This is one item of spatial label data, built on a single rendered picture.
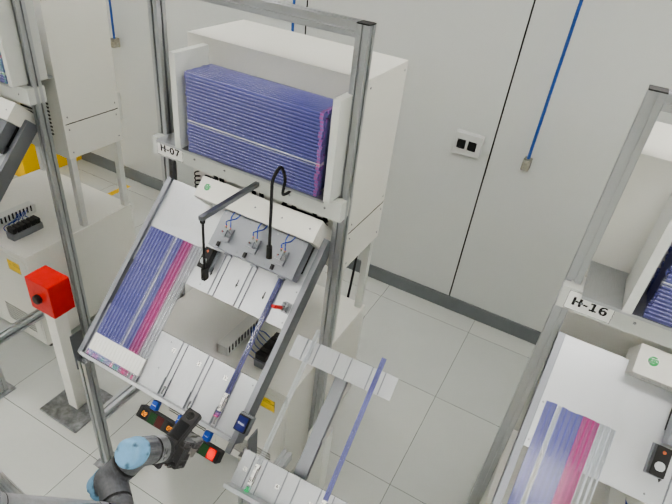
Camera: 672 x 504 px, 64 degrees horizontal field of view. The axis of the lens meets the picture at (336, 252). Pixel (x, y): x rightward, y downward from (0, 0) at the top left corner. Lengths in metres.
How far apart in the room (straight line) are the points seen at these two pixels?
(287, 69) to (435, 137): 1.46
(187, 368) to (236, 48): 1.08
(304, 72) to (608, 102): 1.59
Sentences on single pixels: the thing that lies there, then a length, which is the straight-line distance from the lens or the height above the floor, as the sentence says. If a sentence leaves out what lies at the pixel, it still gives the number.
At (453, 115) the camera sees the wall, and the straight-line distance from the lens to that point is 3.04.
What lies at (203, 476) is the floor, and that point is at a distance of 2.61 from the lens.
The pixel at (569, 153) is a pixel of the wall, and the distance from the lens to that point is 2.97.
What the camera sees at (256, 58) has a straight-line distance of 1.88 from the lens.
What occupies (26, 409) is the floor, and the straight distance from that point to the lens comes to 3.02.
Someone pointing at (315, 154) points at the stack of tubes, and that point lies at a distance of 1.61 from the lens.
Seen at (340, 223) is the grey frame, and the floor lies 1.29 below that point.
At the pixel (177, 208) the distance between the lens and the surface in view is 2.07.
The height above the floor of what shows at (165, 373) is 0.77.
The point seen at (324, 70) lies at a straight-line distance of 1.74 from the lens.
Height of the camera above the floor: 2.19
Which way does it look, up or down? 34 degrees down
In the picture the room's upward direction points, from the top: 7 degrees clockwise
